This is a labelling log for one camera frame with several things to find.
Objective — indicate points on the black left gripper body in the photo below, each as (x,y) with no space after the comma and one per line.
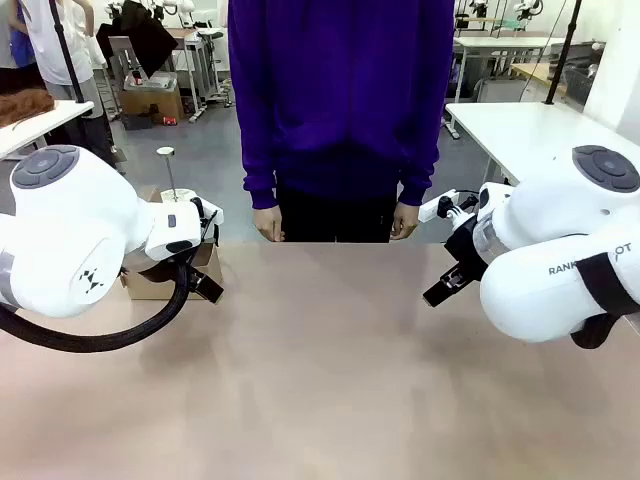
(155,274)

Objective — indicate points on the bystander in blue top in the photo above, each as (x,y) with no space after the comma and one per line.
(17,40)

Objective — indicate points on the thin black stand pole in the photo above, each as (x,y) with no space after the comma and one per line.
(562,55)

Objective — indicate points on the person's left hand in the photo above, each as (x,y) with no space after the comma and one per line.
(405,225)

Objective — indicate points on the bystander in white shirt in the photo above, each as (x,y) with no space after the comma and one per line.
(55,45)

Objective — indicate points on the person's right hand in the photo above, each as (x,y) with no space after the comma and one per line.
(267,225)

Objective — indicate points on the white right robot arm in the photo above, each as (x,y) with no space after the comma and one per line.
(550,235)

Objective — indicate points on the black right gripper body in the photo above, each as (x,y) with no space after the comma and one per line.
(465,245)

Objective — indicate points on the person in purple sweater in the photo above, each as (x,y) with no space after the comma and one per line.
(340,100)

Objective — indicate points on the black hanging cloth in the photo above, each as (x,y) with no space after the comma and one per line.
(142,35)

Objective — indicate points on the person's right forearm purple sleeve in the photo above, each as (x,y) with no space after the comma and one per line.
(260,160)

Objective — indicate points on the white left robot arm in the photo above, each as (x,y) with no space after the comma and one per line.
(75,220)

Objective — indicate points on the white background desk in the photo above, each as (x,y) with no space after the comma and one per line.
(505,45)

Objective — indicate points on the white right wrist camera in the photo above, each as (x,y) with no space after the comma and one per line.
(435,209)

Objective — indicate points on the brown furry item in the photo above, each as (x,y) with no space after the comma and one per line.
(22,105)

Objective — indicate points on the person's left forearm purple sleeve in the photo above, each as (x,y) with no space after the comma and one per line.
(420,160)

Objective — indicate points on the white side table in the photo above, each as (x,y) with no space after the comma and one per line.
(35,125)

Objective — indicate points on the cardboard box on floor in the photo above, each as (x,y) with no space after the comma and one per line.
(155,100)

